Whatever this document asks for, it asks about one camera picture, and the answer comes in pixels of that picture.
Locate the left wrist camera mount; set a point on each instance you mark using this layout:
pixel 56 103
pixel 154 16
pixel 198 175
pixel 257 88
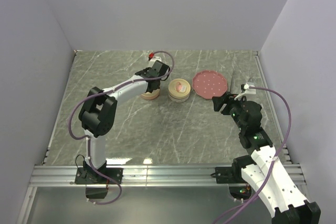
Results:
pixel 152 58

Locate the pink bowl white inside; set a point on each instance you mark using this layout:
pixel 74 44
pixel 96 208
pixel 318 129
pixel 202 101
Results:
pixel 152 98

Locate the steel bowl red band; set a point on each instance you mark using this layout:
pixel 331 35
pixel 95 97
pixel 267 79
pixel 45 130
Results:
pixel 178 99

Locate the pink octagonal plate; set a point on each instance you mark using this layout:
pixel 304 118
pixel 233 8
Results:
pixel 209 83

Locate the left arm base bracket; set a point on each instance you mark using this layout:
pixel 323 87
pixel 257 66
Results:
pixel 98 181

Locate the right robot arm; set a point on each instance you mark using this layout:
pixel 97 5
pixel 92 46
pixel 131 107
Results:
pixel 261 168

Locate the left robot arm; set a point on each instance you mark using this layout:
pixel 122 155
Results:
pixel 98 111

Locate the aluminium front rail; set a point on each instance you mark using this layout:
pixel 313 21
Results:
pixel 198 175

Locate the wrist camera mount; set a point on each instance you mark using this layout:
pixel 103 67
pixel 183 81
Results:
pixel 247 90
pixel 152 58

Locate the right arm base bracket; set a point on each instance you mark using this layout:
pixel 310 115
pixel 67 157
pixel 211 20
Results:
pixel 227 175

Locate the cream lid with label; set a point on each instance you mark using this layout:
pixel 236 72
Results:
pixel 179 88

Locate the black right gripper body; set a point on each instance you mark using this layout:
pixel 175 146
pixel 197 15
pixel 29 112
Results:
pixel 233 107

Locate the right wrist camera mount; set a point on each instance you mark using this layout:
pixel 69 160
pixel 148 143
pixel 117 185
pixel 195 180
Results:
pixel 247 90

